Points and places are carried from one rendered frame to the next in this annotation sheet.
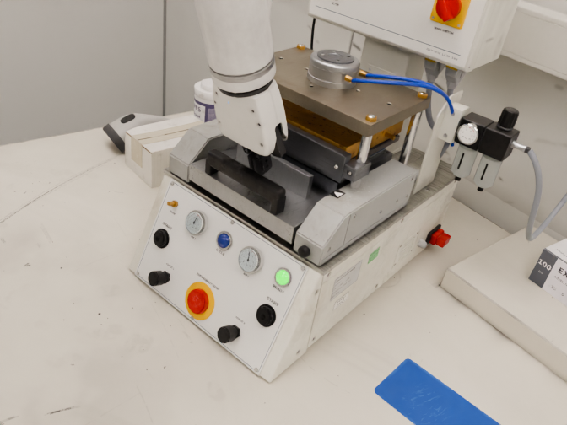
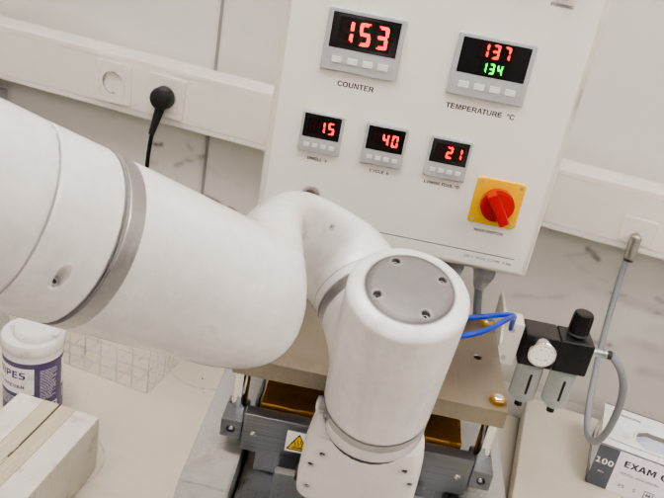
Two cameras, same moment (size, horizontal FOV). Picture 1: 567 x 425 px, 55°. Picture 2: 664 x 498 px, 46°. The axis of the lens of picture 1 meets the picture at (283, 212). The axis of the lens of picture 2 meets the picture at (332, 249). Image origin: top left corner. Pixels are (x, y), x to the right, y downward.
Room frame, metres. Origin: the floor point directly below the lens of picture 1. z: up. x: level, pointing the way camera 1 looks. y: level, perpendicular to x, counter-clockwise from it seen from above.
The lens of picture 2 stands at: (0.28, 0.41, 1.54)
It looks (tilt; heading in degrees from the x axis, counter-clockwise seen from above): 25 degrees down; 326
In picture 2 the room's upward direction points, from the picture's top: 11 degrees clockwise
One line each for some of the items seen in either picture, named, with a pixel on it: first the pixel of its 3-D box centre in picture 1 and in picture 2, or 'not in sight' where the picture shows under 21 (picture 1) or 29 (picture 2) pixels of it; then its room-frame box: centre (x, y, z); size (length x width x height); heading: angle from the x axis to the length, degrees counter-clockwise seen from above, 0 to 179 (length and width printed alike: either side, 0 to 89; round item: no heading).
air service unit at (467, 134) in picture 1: (479, 146); (547, 362); (0.82, -0.30, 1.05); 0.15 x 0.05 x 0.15; 54
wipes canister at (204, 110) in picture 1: (210, 110); (33, 368); (1.27, 0.22, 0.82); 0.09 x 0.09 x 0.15
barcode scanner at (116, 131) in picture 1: (145, 127); not in sight; (1.19, 0.37, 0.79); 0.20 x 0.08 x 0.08; 133
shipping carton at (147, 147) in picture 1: (173, 149); (19, 471); (1.10, 0.27, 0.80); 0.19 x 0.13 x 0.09; 133
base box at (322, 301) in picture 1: (310, 223); not in sight; (0.83, -0.05, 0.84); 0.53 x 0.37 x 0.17; 144
